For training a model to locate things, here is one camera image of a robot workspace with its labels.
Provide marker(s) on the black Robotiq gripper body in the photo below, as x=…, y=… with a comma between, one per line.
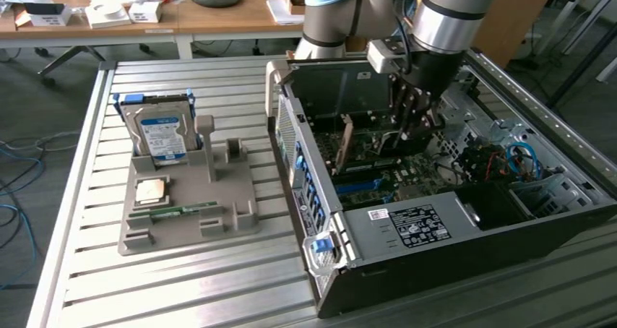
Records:
x=434, y=71

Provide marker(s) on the black low-profile graphics card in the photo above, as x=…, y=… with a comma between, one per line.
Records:
x=344, y=143

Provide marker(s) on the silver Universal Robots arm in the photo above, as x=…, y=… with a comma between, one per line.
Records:
x=447, y=10

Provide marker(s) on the perforated metal drive cage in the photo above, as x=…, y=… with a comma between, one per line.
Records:
x=465, y=125

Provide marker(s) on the installed dark RAM stick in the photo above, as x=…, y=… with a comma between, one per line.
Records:
x=371, y=164

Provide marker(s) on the green motherboard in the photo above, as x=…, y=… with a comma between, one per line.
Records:
x=414, y=172

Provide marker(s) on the blue expansion slot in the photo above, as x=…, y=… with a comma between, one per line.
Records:
x=359, y=188

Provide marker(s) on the wooden cabinet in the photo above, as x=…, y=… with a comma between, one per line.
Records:
x=525, y=17

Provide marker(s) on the grey power supply unit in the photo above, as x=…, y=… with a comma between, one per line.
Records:
x=381, y=230

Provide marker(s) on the grey metal disk bay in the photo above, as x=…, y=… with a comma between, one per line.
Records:
x=554, y=198

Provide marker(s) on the white paper booklet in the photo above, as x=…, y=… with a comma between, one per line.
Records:
x=284, y=13

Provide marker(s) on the blue case side latch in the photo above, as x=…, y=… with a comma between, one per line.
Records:
x=320, y=244

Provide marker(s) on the black open PC case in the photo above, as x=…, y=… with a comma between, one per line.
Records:
x=434, y=270

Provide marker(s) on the wooden office desk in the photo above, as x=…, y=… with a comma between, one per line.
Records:
x=72, y=32
x=231, y=21

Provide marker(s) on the grey plastic parts rack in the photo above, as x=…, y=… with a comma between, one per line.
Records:
x=192, y=190

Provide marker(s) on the hard disk in blue caddy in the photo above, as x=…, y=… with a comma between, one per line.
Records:
x=162, y=133

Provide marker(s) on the green loose RAM stick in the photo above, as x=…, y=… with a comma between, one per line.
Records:
x=178, y=210

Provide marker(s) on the silver CPU chip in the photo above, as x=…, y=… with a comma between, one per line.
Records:
x=150, y=191

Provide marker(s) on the small white labelled box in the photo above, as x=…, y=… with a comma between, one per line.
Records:
x=144, y=13

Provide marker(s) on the white tape roll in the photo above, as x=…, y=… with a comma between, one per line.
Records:
x=115, y=13

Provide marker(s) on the flat white box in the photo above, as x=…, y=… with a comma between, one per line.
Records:
x=108, y=23

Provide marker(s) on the black wheeled stand base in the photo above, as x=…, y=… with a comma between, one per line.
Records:
x=47, y=79

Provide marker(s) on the white labelled cardboard box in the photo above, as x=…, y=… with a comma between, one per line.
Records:
x=48, y=20

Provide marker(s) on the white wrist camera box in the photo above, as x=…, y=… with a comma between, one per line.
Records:
x=383, y=57

